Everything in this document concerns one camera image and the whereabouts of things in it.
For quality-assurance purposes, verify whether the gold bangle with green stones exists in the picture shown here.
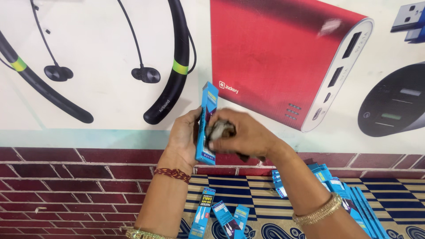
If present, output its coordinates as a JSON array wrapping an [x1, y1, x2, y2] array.
[[125, 228, 176, 239]]

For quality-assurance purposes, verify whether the person's left hand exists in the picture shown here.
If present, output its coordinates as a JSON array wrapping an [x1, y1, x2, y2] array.
[[158, 106, 203, 174]]

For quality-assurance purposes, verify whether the pile of blue packets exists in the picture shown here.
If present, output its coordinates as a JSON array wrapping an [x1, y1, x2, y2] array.
[[271, 163, 390, 239]]

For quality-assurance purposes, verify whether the blue cable box yellow print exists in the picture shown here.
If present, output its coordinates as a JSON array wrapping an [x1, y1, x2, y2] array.
[[188, 187, 216, 239]]

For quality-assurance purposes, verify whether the grey brown wiping cloth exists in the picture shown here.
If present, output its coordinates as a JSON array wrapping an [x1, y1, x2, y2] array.
[[204, 119, 266, 163]]

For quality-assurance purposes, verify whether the person's right hand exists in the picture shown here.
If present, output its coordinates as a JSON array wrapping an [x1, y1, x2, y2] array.
[[205, 108, 282, 162]]

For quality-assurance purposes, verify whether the gold beaded bangle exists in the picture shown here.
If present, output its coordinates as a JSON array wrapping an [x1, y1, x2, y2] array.
[[292, 193, 343, 226]]

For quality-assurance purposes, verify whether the blue cable box white label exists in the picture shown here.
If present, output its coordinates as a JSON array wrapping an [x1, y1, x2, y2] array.
[[212, 200, 247, 239]]

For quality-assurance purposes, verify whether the red braided thread bracelet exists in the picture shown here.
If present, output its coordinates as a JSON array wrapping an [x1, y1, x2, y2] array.
[[153, 167, 192, 184]]

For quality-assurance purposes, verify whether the blue beige checkered mat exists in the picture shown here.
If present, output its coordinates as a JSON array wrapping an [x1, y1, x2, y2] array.
[[177, 174, 425, 239]]

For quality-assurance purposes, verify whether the printed electronics wall poster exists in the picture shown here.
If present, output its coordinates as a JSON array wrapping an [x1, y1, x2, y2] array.
[[0, 0, 425, 155]]

